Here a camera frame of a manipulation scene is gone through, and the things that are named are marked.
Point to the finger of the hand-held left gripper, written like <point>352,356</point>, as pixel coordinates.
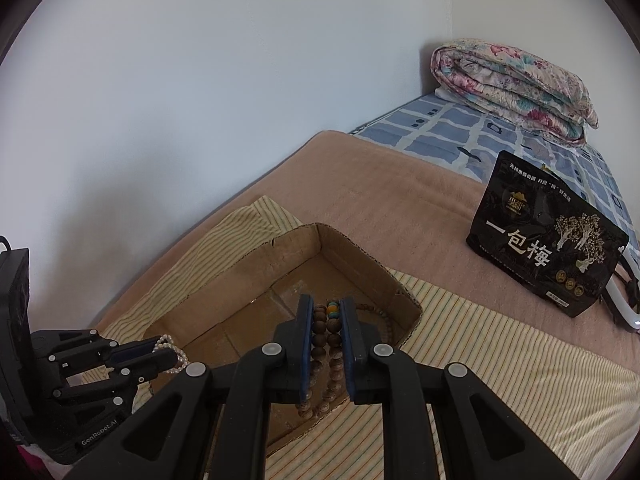
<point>125,355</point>
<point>155,362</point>

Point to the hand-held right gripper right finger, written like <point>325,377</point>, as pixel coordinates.
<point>347,345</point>

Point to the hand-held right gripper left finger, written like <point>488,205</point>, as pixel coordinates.
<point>305,340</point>

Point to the cardboard box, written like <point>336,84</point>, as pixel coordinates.
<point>300,260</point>

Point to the pink cloth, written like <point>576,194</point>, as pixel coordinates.
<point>42,465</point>

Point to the brown blanket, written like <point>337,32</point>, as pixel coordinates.
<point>400,210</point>

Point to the black snack bag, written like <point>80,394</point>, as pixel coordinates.
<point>540,240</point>

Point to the blue checked bed sheet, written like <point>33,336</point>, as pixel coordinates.
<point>450,130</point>

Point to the folded floral quilt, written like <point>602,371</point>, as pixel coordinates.
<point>510,85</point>

